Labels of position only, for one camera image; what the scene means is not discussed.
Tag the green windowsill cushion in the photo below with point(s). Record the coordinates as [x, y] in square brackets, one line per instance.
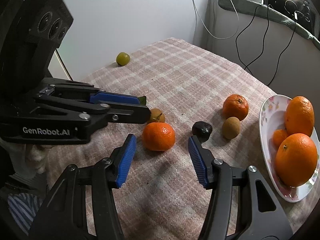
[250, 8]

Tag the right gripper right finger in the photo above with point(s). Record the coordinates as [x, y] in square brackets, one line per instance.
[242, 204]

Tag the white gloved left hand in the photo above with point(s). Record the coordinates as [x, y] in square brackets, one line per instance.
[27, 160]

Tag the green leaf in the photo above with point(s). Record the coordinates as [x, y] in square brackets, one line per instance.
[142, 100]

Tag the dark plum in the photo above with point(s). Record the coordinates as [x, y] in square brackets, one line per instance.
[202, 130]

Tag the large orange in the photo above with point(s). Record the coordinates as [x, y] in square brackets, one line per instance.
[299, 116]
[296, 160]

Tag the green grape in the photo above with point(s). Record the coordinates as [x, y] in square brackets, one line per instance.
[122, 59]

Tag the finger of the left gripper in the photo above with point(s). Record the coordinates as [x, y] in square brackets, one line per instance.
[119, 112]
[113, 97]

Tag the brown kiwi fruit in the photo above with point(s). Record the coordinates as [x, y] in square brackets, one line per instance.
[231, 128]

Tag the tiny orange kumquat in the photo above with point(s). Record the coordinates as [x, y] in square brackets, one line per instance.
[278, 137]

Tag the large orange front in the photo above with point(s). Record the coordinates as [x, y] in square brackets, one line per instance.
[296, 160]

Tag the floral white plate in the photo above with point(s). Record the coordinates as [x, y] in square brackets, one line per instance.
[271, 118]

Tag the small mandarin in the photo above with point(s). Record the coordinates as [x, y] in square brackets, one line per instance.
[158, 136]

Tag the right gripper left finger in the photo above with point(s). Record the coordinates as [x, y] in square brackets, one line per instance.
[81, 205]

